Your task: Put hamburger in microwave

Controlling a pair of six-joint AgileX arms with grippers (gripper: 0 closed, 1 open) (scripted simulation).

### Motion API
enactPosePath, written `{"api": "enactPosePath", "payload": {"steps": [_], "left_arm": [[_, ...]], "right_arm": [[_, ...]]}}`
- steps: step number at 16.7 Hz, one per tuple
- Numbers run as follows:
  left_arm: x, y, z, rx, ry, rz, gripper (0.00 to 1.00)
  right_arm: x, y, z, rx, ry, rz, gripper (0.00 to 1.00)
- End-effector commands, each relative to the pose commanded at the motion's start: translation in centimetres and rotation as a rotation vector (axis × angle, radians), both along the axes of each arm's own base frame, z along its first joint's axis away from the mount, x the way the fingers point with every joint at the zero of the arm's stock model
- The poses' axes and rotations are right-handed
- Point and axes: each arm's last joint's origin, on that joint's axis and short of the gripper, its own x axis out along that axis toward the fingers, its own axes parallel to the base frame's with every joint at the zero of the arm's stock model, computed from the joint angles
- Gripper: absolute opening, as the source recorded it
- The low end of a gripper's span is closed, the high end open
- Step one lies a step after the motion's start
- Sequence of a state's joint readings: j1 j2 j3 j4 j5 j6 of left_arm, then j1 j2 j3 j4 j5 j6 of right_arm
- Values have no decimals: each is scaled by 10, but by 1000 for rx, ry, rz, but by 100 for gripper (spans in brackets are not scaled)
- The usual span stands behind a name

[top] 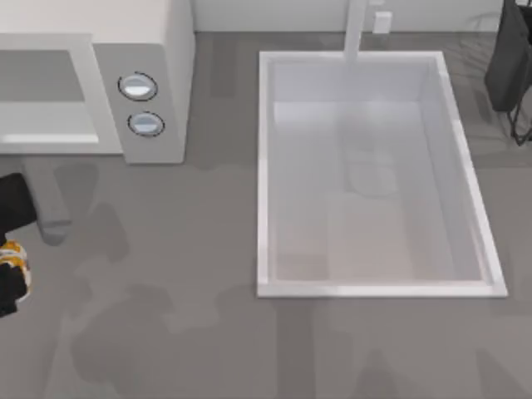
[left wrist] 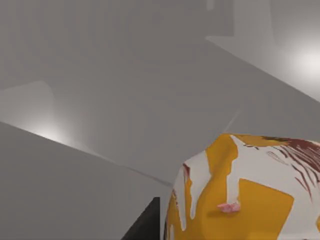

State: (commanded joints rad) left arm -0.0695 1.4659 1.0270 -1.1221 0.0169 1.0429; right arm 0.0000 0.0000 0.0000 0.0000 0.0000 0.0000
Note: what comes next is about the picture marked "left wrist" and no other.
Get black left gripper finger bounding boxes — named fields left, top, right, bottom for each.
left=120, top=196, right=161, bottom=240

